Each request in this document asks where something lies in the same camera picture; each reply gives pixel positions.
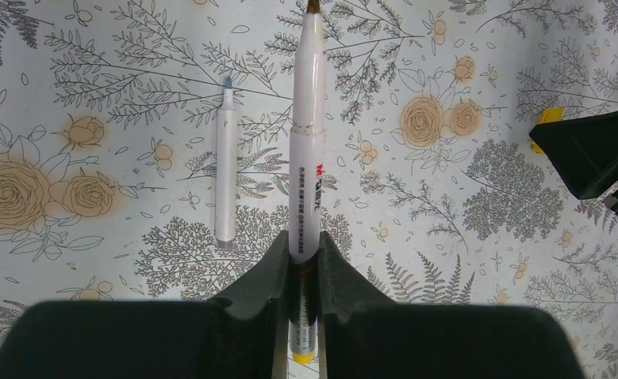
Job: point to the white marker grey tip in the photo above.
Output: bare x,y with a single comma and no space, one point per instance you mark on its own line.
306,171

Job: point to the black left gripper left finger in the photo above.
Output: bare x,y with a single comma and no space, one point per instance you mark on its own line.
241,332

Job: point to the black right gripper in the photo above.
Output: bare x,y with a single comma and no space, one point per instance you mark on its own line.
584,152

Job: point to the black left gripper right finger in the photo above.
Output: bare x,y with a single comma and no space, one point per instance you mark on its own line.
362,333

